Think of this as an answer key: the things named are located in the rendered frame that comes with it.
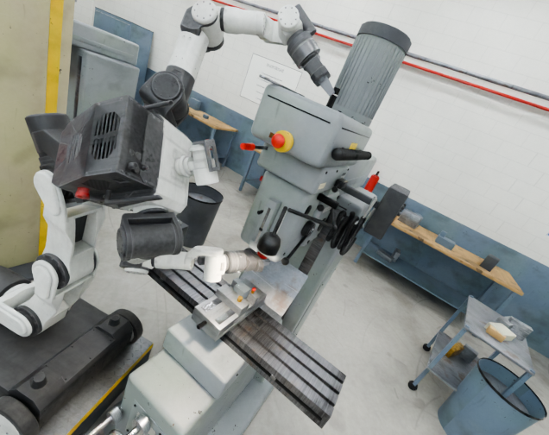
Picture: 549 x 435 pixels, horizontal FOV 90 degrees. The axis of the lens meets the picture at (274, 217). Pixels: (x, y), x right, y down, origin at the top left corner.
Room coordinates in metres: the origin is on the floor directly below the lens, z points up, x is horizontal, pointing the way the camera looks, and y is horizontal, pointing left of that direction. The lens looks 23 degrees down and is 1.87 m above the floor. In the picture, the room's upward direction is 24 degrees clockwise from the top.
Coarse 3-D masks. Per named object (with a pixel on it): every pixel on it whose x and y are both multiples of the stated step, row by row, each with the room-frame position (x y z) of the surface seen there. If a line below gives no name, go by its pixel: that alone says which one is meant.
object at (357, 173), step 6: (372, 156) 1.74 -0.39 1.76; (360, 162) 1.36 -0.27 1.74; (366, 162) 1.51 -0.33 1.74; (372, 162) 1.69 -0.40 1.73; (354, 168) 1.30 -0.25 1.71; (360, 168) 1.44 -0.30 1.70; (366, 168) 1.61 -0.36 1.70; (348, 174) 1.25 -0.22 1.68; (354, 174) 1.37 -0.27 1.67; (360, 174) 1.53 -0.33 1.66; (366, 174) 1.71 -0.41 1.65; (348, 180) 1.30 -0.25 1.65; (354, 180) 1.43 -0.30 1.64; (360, 180) 1.60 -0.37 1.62; (354, 186) 1.54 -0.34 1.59; (324, 192) 1.08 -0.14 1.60; (330, 192) 1.10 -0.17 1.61; (342, 192) 1.32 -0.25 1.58
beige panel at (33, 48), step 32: (0, 0) 1.42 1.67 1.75; (32, 0) 1.54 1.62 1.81; (64, 0) 1.68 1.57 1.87; (0, 32) 1.42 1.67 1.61; (32, 32) 1.54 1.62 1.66; (64, 32) 1.68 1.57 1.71; (0, 64) 1.42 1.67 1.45; (32, 64) 1.55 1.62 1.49; (64, 64) 1.70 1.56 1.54; (0, 96) 1.42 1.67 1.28; (32, 96) 1.55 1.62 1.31; (64, 96) 1.71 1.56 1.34; (0, 128) 1.42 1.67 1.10; (0, 160) 1.41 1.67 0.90; (32, 160) 1.56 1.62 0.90; (0, 192) 1.41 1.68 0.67; (32, 192) 1.57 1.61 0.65; (0, 224) 1.41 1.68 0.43; (32, 224) 1.57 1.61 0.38; (0, 256) 1.41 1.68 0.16; (32, 256) 1.58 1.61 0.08
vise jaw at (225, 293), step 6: (222, 288) 0.99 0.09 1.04; (228, 288) 1.01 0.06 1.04; (216, 294) 0.98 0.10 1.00; (222, 294) 0.96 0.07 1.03; (228, 294) 0.97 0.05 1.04; (234, 294) 0.99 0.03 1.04; (222, 300) 0.96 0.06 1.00; (228, 300) 0.95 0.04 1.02; (234, 300) 0.95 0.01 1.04; (234, 306) 0.93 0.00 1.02; (240, 306) 0.93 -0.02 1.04; (246, 306) 0.95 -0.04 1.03; (240, 312) 0.92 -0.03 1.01
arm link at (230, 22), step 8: (224, 8) 1.00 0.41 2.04; (232, 8) 1.01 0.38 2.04; (224, 16) 0.99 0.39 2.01; (232, 16) 1.00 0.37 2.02; (240, 16) 1.00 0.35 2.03; (248, 16) 1.01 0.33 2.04; (216, 24) 0.97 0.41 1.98; (224, 24) 1.00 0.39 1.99; (232, 24) 1.00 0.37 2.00; (240, 24) 1.01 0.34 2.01; (248, 24) 1.01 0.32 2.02; (208, 32) 0.97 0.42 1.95; (216, 32) 0.99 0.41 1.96; (232, 32) 1.02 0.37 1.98; (240, 32) 1.02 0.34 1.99; (248, 32) 1.02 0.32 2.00; (216, 40) 1.01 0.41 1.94; (208, 48) 1.04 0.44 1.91; (216, 48) 1.04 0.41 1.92
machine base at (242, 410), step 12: (252, 384) 1.25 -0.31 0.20; (264, 384) 1.28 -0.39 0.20; (240, 396) 1.14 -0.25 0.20; (252, 396) 1.18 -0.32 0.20; (264, 396) 1.21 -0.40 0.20; (228, 408) 1.05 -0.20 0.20; (240, 408) 1.08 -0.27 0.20; (252, 408) 1.11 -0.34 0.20; (228, 420) 0.99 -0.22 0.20; (240, 420) 1.01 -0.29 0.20; (108, 432) 0.78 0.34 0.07; (216, 432) 0.91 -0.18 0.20; (228, 432) 0.93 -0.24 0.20; (240, 432) 0.96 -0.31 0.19
